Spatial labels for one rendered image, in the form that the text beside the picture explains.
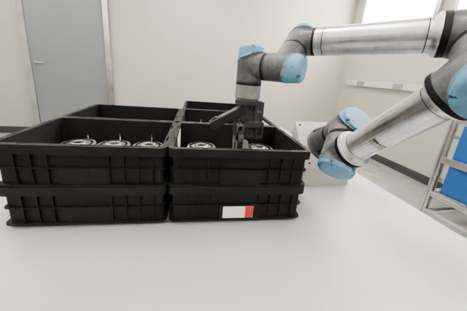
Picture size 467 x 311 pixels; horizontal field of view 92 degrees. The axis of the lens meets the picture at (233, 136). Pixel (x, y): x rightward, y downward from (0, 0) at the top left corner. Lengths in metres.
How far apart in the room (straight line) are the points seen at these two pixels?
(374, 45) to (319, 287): 0.57
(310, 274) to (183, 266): 0.29
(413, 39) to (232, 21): 3.45
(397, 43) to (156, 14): 3.51
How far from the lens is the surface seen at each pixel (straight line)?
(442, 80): 0.58
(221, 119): 0.66
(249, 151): 0.61
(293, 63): 0.60
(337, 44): 0.68
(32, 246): 0.75
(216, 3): 3.97
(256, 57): 0.64
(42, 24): 4.22
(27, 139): 0.84
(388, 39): 0.67
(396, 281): 0.72
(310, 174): 0.99
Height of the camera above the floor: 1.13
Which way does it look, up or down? 16 degrees down
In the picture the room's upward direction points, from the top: 5 degrees clockwise
